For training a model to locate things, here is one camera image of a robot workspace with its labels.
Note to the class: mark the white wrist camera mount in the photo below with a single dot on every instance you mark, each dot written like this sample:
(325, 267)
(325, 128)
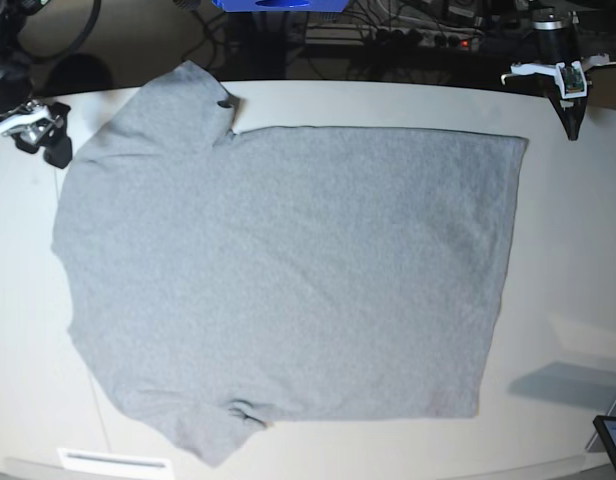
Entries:
(31, 113)
(594, 62)

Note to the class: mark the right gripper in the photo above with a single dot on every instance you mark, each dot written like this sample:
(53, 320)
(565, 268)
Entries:
(48, 132)

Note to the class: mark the black power strip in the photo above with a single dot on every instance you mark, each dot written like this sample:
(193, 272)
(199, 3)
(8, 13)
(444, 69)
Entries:
(357, 35)

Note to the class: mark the grey tablet stand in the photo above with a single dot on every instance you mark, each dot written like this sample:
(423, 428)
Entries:
(595, 444)

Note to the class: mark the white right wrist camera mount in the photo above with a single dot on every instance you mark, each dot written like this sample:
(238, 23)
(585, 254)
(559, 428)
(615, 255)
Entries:
(31, 113)

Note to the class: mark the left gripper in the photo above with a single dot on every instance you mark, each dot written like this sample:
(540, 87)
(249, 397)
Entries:
(572, 84)

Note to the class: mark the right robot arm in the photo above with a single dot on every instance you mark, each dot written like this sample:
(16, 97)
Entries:
(16, 86)

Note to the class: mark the white label plate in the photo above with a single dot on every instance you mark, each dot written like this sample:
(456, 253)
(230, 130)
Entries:
(122, 466)

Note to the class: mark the blue plastic box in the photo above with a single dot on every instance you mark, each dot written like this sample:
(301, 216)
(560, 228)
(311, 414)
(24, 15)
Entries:
(335, 6)

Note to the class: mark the grey T-shirt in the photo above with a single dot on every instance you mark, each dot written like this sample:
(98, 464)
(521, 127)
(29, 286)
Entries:
(224, 281)

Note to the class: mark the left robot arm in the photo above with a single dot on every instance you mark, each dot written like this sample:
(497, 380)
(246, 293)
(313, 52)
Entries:
(556, 40)

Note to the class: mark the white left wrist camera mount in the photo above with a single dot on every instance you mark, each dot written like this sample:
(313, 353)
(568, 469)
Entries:
(594, 62)

